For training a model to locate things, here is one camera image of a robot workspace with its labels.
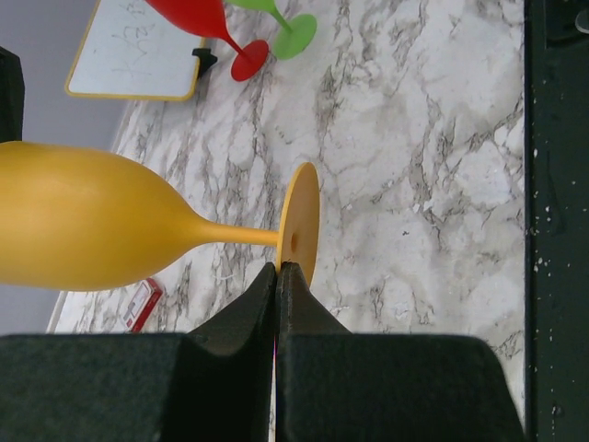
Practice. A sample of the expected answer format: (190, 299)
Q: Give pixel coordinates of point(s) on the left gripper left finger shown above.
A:
(209, 384)

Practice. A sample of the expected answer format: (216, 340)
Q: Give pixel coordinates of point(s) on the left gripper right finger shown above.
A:
(336, 385)

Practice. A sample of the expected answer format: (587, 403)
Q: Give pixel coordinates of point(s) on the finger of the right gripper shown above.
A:
(11, 97)

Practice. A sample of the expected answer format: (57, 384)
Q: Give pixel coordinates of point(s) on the orange wine glass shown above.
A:
(81, 219)

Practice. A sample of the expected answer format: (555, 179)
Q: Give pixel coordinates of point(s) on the red wine glass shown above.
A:
(206, 18)

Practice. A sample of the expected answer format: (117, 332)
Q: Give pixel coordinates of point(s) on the green wine glass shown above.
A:
(296, 34)

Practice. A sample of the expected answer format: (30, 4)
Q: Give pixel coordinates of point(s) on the small red white box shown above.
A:
(141, 305)

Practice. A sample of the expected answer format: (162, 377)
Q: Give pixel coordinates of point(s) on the small whiteboard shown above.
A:
(129, 51)

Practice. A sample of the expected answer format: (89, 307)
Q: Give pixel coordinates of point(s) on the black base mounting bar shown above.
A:
(556, 220)

